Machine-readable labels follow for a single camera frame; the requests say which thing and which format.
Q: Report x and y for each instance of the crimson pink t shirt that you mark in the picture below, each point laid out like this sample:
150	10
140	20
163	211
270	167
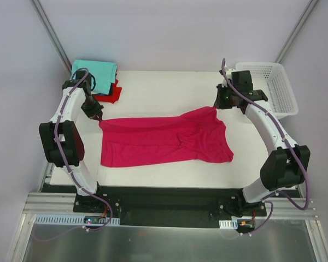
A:
140	141

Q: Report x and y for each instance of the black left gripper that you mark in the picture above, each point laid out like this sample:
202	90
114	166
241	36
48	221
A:
93	109

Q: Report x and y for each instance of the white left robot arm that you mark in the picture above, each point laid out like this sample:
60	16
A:
63	146

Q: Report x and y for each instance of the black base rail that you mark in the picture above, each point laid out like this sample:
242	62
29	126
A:
176	207

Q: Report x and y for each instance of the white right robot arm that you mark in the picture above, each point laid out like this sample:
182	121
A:
287	161

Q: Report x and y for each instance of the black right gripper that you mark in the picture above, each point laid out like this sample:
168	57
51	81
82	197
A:
220	101

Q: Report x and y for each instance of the folded teal t shirt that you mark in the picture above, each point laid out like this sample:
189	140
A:
104	73

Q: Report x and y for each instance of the white plastic basket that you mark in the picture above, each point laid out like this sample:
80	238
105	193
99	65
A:
273	80

